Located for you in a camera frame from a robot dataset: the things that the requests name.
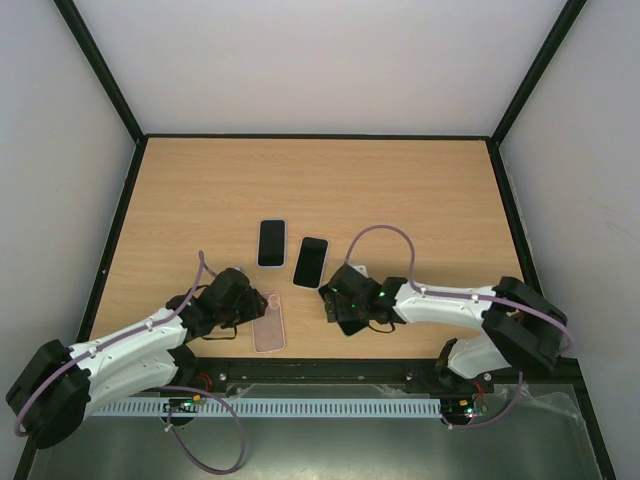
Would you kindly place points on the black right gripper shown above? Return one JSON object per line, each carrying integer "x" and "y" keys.
{"x": 331, "y": 306}

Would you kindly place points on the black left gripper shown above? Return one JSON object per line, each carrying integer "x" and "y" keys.
{"x": 253, "y": 307}

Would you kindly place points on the pink phone case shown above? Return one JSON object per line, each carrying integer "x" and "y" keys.
{"x": 268, "y": 332}

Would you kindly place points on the blue phone back up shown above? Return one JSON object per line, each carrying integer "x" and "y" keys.
{"x": 310, "y": 262}

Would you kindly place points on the lavender phone case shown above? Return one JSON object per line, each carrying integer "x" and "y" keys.
{"x": 272, "y": 267}

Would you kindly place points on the blue phone black screen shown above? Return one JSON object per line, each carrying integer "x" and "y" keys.
{"x": 271, "y": 243}

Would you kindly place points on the green phone black screen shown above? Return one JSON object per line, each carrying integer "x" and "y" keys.
{"x": 351, "y": 327}

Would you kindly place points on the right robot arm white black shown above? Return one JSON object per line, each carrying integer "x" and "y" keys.
{"x": 514, "y": 326}

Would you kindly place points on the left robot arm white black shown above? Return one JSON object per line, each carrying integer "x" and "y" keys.
{"x": 61, "y": 386}

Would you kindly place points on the black front rail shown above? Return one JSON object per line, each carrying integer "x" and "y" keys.
{"x": 413, "y": 376}

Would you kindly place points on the white slotted cable duct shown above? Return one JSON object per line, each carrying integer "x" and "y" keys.
{"x": 274, "y": 408}

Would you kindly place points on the black enclosure frame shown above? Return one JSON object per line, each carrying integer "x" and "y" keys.
{"x": 84, "y": 39}

